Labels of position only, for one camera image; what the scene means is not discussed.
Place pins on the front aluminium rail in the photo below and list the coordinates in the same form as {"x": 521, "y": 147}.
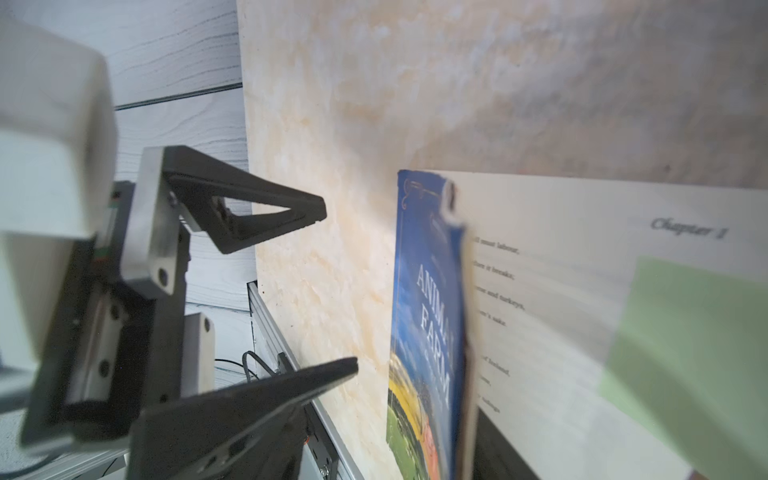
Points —
{"x": 326, "y": 456}

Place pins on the green sticky note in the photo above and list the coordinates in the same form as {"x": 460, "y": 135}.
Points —
{"x": 689, "y": 365}

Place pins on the Animal Farm paperback book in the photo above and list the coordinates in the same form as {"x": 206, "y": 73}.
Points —
{"x": 508, "y": 294}

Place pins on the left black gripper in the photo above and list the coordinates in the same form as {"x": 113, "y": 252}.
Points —
{"x": 120, "y": 340}

